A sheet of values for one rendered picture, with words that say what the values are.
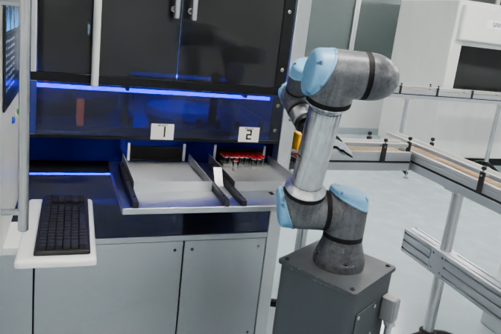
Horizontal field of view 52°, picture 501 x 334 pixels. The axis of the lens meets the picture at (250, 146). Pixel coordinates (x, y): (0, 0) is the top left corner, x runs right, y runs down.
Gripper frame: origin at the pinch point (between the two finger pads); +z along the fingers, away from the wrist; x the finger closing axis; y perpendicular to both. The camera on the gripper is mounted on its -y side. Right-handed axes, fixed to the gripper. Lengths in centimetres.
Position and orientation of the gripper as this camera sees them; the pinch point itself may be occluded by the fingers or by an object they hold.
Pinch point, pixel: (329, 166)
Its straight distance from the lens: 152.6
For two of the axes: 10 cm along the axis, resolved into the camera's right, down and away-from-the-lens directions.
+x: -9.2, 4.0, 0.1
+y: 2.4, 5.3, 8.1
